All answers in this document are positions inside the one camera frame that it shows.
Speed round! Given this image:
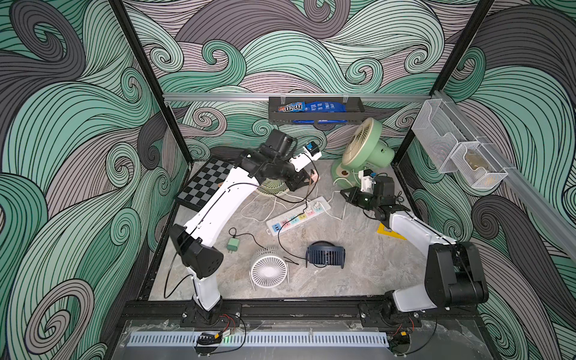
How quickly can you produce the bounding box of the white perforated rail strip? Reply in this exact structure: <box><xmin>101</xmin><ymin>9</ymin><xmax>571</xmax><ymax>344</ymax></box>
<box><xmin>127</xmin><ymin>331</ymin><xmax>389</xmax><ymax>348</ymax></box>

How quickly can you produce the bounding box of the clear plastic wall bin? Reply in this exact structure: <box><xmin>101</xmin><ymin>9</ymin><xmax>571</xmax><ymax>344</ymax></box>
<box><xmin>412</xmin><ymin>99</ymin><xmax>467</xmax><ymax>173</ymax></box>

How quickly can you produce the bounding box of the yellow triangle piece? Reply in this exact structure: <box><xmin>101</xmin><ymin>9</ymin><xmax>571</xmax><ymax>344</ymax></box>
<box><xmin>376</xmin><ymin>223</ymin><xmax>406</xmax><ymax>240</ymax></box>

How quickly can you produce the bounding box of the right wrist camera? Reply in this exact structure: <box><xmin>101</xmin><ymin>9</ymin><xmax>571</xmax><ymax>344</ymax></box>
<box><xmin>358</xmin><ymin>169</ymin><xmax>376</xmax><ymax>194</ymax></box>

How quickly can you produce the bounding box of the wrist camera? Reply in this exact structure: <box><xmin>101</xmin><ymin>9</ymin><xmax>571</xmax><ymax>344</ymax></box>
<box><xmin>358</xmin><ymin>169</ymin><xmax>376</xmax><ymax>194</ymax></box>
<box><xmin>289</xmin><ymin>141</ymin><xmax>322</xmax><ymax>172</ymax></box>

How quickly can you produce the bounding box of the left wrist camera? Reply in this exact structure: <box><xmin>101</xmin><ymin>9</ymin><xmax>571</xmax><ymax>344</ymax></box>
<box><xmin>289</xmin><ymin>141</ymin><xmax>322</xmax><ymax>172</ymax></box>

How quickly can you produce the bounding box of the black wall shelf basket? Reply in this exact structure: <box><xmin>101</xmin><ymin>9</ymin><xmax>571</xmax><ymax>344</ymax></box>
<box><xmin>268</xmin><ymin>96</ymin><xmax>368</xmax><ymax>125</ymax></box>

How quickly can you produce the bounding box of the green usb charger plug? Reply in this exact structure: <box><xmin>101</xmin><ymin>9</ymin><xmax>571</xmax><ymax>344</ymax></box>
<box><xmin>226</xmin><ymin>237</ymin><xmax>240</xmax><ymax>253</ymax></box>

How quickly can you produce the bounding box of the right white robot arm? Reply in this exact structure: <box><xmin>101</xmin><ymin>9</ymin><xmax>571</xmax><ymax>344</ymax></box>
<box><xmin>340</xmin><ymin>175</ymin><xmax>489</xmax><ymax>313</ymax></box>

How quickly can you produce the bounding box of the green standing desk fan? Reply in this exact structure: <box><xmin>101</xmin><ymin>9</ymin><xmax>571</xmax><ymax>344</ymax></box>
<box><xmin>331</xmin><ymin>118</ymin><xmax>395</xmax><ymax>188</ymax></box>

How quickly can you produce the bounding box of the black white chessboard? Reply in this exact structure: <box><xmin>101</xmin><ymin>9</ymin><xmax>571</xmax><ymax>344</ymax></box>
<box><xmin>175</xmin><ymin>157</ymin><xmax>233</xmax><ymax>212</ymax></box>

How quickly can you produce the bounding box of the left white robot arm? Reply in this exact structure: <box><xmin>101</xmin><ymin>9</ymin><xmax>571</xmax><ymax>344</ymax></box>
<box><xmin>169</xmin><ymin>130</ymin><xmax>322</xmax><ymax>312</ymax></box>

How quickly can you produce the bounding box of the pink usb charger plug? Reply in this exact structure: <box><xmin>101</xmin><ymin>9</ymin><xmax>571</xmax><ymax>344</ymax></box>
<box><xmin>308</xmin><ymin>169</ymin><xmax>320</xmax><ymax>186</ymax></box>

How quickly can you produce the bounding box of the blue candy bag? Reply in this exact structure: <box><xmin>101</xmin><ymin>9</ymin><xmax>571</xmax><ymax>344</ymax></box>
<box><xmin>277</xmin><ymin>101</ymin><xmax>346</xmax><ymax>113</ymax></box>

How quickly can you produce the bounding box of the white small cage fan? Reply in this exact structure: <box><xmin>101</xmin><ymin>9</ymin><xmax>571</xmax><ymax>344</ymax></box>
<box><xmin>249</xmin><ymin>247</ymin><xmax>289</xmax><ymax>289</ymax></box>

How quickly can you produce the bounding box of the white power strip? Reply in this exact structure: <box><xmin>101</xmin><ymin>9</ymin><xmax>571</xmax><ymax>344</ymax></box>
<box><xmin>265</xmin><ymin>196</ymin><xmax>332</xmax><ymax>236</ymax></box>

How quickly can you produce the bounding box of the cream round desk fan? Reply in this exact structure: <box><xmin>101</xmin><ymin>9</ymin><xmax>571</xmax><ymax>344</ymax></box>
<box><xmin>256</xmin><ymin>179</ymin><xmax>290</xmax><ymax>197</ymax></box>

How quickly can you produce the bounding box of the small clear wall bin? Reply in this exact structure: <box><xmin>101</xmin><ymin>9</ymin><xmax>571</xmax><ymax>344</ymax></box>
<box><xmin>451</xmin><ymin>141</ymin><xmax>508</xmax><ymax>191</ymax></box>

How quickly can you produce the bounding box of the dark blue small fan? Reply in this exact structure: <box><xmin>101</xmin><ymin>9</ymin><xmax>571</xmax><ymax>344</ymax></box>
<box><xmin>305</xmin><ymin>241</ymin><xmax>346</xmax><ymax>269</ymax></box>

